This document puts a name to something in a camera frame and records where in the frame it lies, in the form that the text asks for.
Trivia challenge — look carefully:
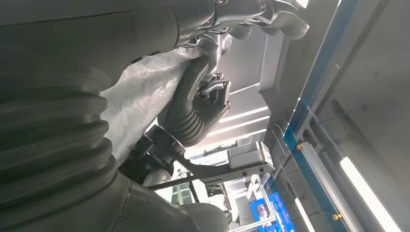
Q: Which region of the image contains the plain grey mailer package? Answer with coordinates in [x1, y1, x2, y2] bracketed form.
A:
[101, 48, 209, 169]

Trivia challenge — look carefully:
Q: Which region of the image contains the thin ceiling light strip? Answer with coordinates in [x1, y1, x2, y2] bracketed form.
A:
[219, 106, 270, 124]
[208, 116, 271, 137]

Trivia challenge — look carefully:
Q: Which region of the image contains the blue overhead beam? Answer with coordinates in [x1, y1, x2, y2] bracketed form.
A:
[283, 0, 353, 232]

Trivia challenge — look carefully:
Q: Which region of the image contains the blue monitor screen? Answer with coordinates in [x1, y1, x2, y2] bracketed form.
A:
[249, 192, 297, 232]

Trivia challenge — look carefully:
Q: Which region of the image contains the narrow ceiling light strip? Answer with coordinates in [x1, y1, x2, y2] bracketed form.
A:
[294, 198, 317, 232]

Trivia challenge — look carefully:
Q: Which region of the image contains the wide ceiling light strip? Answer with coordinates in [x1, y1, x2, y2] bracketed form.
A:
[339, 156, 403, 232]

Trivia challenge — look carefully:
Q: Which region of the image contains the black right wrist camera bracket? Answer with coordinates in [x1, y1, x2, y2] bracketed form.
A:
[174, 150, 276, 187]

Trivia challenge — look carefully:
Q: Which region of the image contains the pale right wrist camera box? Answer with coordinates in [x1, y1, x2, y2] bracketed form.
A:
[227, 141, 275, 170]

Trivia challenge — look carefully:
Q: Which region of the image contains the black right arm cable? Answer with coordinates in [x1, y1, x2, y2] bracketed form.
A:
[148, 177, 205, 191]

